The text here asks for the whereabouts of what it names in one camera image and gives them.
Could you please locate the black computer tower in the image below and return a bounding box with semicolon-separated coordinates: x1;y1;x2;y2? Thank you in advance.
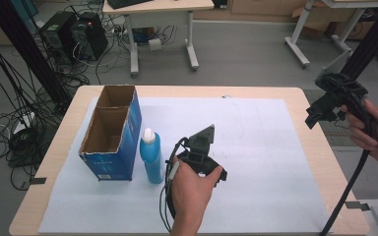
39;11;79;64
70;12;109;62

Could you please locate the white-legged desk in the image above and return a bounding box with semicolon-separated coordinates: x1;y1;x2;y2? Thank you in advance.
283;0;378;69

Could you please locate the bundle of black floor cables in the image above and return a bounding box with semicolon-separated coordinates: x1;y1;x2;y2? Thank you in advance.
0;13;93;192

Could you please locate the blue bottle with white cap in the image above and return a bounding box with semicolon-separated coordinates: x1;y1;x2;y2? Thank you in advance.
139;128;165;185

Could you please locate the white table mat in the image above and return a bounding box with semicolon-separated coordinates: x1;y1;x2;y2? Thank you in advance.
37;95;333;235

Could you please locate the black metal stand post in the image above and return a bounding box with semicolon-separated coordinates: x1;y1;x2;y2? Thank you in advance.
0;0;74;113
339;0;378;81

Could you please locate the white desk with wooden top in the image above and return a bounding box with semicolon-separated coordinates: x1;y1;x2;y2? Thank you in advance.
101;0;216;79

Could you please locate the white power strip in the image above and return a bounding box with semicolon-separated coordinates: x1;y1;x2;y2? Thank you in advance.
12;111;36;135

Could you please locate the black keyboard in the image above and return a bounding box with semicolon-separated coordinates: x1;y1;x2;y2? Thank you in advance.
106;0;155;10

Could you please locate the open blue cardboard box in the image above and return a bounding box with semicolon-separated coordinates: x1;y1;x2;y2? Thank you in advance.
78;85;143;182

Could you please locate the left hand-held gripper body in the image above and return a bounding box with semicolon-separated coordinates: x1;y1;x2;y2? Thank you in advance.
171;143;228;188

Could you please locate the small white box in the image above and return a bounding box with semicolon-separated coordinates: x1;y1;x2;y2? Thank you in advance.
148;38;162;52

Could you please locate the thick black right gripper cable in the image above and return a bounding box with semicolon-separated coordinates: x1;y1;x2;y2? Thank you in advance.
320;96;376;236

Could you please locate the person's right hand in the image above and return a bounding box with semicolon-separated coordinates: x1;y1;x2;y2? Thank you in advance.
340;99;378;171

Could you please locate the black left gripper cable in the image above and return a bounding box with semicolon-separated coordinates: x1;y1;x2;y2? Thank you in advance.
158;137;190;234

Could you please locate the person's left hand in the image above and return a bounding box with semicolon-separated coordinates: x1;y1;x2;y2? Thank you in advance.
169;154;224;227

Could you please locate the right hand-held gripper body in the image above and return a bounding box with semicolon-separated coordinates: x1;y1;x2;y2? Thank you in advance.
314;73;370;123

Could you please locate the grey metal table clip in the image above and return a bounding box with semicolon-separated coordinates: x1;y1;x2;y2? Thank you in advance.
345;201;371;212
29;176;47;186

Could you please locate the brown cardboard box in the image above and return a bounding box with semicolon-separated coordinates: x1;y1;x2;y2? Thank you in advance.
291;5;377;41

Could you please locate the grey metal bracket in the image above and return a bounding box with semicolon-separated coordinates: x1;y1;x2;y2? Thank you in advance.
314;48;356;84

